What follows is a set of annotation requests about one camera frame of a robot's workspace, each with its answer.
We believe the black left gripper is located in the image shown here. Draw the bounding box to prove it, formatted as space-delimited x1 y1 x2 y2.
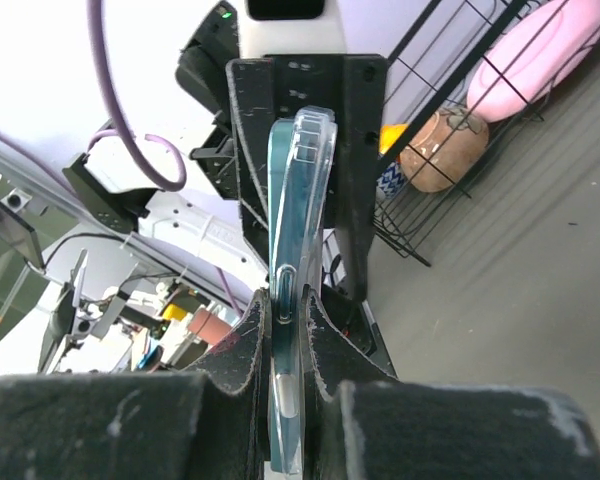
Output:
175 1 388 300

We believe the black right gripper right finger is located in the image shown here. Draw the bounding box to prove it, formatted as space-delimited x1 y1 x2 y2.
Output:
299 289 600 479

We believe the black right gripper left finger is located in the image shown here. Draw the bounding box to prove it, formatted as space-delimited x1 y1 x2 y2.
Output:
0 290 270 479

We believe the clear magsafe phone case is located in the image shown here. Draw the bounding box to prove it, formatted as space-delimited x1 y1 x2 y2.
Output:
269 106 339 476

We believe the teal phone dark screen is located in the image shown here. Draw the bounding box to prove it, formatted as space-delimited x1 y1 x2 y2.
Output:
268 119 305 479

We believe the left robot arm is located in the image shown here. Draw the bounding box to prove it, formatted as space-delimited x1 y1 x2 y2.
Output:
64 1 388 302

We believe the yellow cup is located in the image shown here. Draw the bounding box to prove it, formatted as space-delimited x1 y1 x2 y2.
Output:
379 123 408 155

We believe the blue white patterned cup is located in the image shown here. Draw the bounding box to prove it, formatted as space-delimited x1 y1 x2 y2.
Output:
376 161 406 202

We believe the brown ceramic bowl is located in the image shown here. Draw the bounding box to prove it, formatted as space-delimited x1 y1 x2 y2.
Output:
400 107 489 193

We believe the pink round plate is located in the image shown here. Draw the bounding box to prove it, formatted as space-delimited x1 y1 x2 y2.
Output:
466 0 600 122

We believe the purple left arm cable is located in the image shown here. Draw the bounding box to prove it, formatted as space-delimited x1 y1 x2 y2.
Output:
0 0 246 316

